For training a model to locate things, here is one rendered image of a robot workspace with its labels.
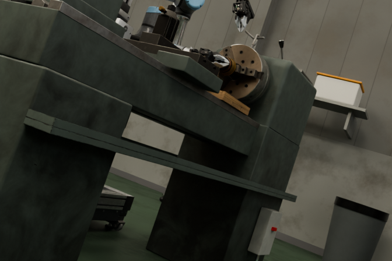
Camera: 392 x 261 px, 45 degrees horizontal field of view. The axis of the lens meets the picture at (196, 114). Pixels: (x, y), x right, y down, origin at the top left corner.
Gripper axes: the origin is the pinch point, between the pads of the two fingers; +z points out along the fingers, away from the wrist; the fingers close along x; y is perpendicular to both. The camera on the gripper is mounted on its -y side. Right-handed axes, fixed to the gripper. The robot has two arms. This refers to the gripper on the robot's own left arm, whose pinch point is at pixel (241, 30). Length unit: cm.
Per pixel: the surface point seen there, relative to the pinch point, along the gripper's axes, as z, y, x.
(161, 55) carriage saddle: 47, 87, 8
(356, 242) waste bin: 111, -265, 20
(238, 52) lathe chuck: 16.8, 8.9, 3.5
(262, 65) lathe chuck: 24.4, 7.6, 17.6
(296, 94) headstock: 29.2, -30.2, 24.5
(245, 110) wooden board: 51, 17, 15
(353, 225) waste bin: 96, -262, 18
